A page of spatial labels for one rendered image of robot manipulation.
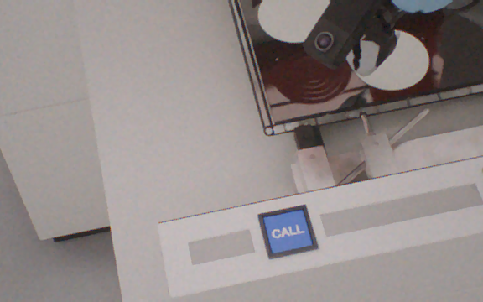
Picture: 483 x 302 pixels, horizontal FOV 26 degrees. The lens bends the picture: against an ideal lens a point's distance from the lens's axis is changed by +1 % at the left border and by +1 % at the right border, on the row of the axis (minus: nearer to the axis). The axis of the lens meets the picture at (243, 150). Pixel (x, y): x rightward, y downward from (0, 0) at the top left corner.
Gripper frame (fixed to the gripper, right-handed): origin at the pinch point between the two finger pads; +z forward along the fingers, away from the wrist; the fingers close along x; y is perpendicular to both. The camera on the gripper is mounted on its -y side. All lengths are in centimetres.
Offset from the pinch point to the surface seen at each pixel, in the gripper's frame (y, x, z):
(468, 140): 4.1, -14.6, 5.7
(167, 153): -19.9, 15.5, 11.8
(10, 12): -16, 55, 17
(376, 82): 2.4, -1.3, 3.6
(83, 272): -21, 52, 94
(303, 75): -2.8, 6.6, 3.9
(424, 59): 9.5, -3.5, 3.7
